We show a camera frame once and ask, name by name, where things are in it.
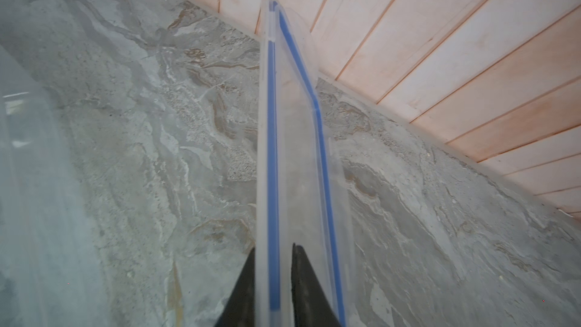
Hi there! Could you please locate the clear lunch box blue rim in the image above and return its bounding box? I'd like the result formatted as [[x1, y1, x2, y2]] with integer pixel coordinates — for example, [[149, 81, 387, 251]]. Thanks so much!
[[1, 51, 110, 326]]

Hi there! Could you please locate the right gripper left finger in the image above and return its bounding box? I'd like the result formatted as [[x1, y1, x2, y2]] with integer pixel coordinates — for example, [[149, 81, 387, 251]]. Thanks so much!
[[214, 248, 256, 327]]

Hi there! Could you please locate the clear lunch box lid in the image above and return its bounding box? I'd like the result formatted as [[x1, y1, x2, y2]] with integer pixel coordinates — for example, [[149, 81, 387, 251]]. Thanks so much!
[[255, 0, 355, 326]]

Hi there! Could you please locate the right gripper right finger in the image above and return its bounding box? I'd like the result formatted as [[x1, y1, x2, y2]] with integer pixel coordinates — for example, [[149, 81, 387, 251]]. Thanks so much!
[[291, 244, 340, 327]]

